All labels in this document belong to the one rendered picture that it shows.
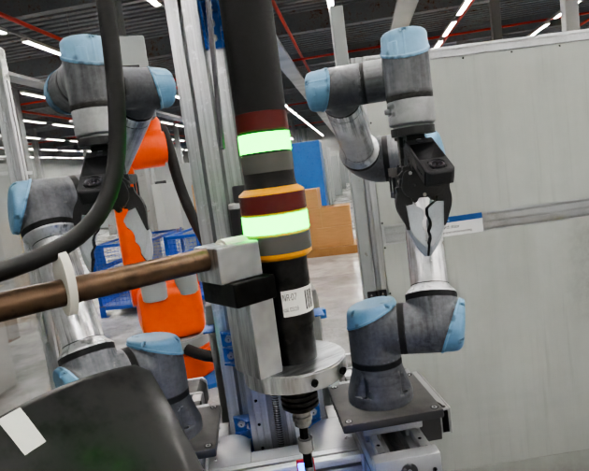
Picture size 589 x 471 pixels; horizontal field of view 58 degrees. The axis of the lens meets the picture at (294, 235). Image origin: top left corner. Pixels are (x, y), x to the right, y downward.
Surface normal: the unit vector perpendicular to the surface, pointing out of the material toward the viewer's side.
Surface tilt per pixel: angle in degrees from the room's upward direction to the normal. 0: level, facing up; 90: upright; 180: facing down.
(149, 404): 41
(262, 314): 90
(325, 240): 90
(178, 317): 90
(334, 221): 90
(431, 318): 65
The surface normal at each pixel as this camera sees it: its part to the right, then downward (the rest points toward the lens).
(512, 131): 0.05, 0.11
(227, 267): 0.62, 0.01
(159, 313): 0.36, 0.07
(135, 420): 0.44, -0.75
